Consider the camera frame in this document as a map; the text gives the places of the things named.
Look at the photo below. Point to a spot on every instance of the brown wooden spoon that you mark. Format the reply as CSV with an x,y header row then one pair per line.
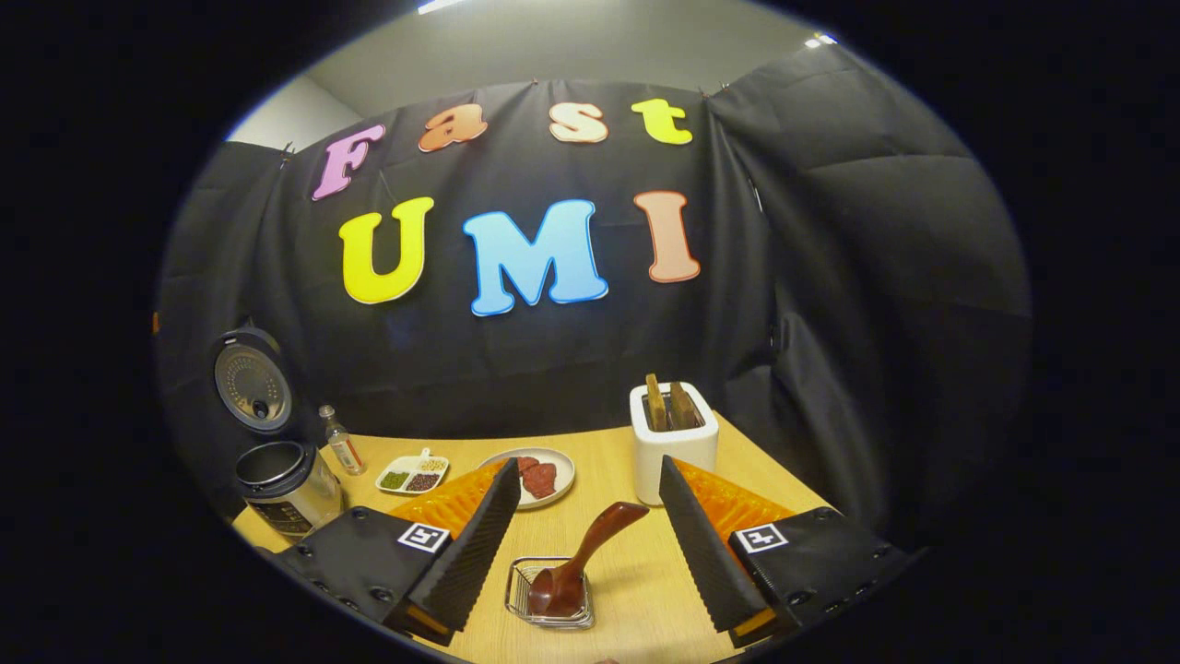
x,y
595,544

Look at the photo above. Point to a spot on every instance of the red meat slice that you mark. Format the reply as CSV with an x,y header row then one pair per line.
x,y
541,481
527,465

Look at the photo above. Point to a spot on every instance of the small clear glass bottle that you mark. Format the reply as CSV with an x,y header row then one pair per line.
x,y
346,452

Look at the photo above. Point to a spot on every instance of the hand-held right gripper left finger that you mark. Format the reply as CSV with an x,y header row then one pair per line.
x,y
470,553

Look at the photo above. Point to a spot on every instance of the large ceiling light panel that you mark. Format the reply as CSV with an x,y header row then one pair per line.
x,y
441,5

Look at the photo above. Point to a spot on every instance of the white round plate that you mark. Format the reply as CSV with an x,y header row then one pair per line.
x,y
559,470

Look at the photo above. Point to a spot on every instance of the brown toast slice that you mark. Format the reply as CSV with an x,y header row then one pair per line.
x,y
684,408
655,406

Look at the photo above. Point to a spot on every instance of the white divided bean dish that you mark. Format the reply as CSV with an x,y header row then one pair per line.
x,y
413,480

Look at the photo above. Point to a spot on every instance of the small ceiling light panel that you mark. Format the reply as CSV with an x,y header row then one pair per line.
x,y
820,40

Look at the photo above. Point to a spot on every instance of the black backdrop cloth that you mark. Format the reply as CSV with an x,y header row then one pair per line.
x,y
830,277

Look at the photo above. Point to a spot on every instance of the white toaster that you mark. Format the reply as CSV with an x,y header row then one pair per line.
x,y
673,456

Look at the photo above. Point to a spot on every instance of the black silver rice cooker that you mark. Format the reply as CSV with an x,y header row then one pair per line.
x,y
295,493

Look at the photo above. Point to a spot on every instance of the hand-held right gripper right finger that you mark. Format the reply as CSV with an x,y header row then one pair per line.
x,y
705,553

